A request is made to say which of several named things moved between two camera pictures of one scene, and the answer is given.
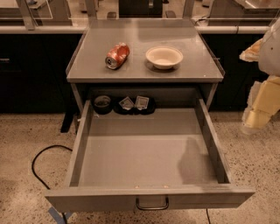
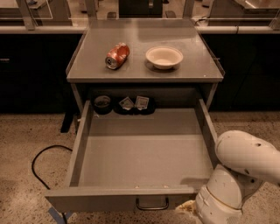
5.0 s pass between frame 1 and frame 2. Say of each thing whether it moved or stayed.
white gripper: moved
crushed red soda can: stayed
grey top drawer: stayed
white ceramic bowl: stayed
